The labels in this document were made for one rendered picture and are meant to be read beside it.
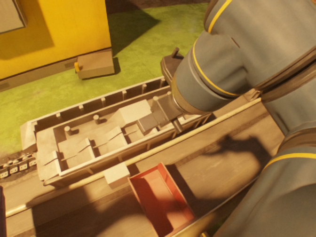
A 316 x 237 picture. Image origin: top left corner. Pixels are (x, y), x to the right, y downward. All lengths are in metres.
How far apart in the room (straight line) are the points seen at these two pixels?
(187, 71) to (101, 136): 0.78
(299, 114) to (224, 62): 0.10
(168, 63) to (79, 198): 0.89
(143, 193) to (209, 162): 0.43
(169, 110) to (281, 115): 0.21
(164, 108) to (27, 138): 0.89
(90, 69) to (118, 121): 1.85
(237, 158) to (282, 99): 1.02
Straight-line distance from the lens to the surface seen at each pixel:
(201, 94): 0.26
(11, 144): 2.61
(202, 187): 1.05
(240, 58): 0.20
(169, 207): 0.99
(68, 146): 1.00
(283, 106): 0.20
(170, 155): 1.09
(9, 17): 2.72
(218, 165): 1.12
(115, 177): 0.94
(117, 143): 0.93
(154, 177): 1.02
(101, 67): 2.76
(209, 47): 0.22
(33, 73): 3.29
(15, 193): 1.27
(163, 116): 0.34
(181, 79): 0.28
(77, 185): 1.06
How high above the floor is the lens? 1.72
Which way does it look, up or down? 50 degrees down
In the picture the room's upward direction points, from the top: 5 degrees clockwise
